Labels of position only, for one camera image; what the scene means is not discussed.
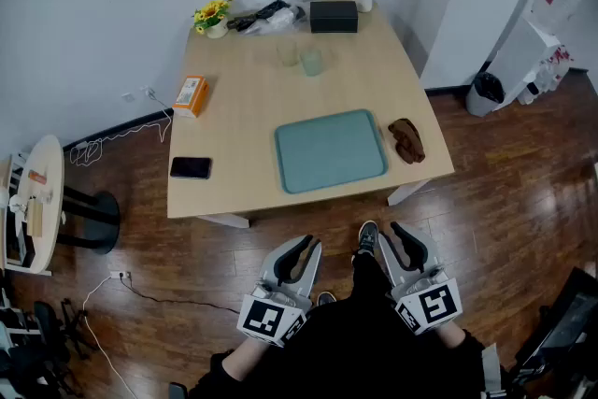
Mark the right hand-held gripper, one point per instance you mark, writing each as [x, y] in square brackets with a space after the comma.
[434, 303]

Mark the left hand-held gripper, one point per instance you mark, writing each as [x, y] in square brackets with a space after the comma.
[261, 317]

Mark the brown cloth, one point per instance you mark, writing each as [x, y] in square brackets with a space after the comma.
[408, 140]

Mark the green plastic tray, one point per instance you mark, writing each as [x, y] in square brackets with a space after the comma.
[329, 152]

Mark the person's left forearm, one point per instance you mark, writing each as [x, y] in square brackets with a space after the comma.
[247, 357]

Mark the person's right forearm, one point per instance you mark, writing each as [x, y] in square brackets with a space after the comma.
[452, 334]

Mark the person's right grey sneaker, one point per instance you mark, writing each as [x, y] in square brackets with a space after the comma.
[368, 236]

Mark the person's grey sneaker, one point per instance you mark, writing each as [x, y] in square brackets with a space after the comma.
[368, 236]
[326, 298]

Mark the person's left grey sneaker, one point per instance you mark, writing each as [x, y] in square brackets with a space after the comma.
[326, 298]

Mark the person's black clothed body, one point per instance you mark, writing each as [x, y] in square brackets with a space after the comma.
[364, 350]

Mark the black smartphone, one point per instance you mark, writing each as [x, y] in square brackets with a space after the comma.
[190, 167]

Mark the black chair grey armrest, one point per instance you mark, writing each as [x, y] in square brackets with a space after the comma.
[178, 391]

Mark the white floor power socket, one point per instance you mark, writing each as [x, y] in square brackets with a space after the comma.
[119, 275]

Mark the black equipment case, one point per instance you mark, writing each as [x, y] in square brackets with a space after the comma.
[565, 322]

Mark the grey bin with black bag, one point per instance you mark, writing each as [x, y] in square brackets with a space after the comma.
[483, 95]

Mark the orange cardboard box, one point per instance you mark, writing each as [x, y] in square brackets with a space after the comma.
[190, 95]

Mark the greenish glass cup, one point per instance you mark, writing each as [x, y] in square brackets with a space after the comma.
[311, 63]

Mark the yellowish glass cup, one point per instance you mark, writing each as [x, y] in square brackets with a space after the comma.
[287, 55]

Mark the white water dispenser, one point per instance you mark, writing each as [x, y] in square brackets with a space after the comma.
[530, 61]

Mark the clear plastic bag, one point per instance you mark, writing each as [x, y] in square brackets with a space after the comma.
[280, 21]

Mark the black rectangular box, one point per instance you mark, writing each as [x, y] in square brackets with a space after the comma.
[333, 16]

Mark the white cup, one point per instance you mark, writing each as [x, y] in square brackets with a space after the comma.
[364, 2]

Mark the round white side table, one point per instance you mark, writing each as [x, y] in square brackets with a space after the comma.
[49, 182]

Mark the sunflowers in white pot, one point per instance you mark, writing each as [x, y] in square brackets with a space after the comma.
[214, 16]

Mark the wooden block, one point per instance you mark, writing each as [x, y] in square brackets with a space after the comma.
[33, 217]

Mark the small orange packet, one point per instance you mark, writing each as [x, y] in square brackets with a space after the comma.
[37, 177]

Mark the black office chair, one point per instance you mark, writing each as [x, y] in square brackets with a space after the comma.
[37, 355]

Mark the clear water jug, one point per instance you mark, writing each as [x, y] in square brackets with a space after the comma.
[558, 0]

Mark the black pedestal table base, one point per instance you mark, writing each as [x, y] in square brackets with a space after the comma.
[100, 219]

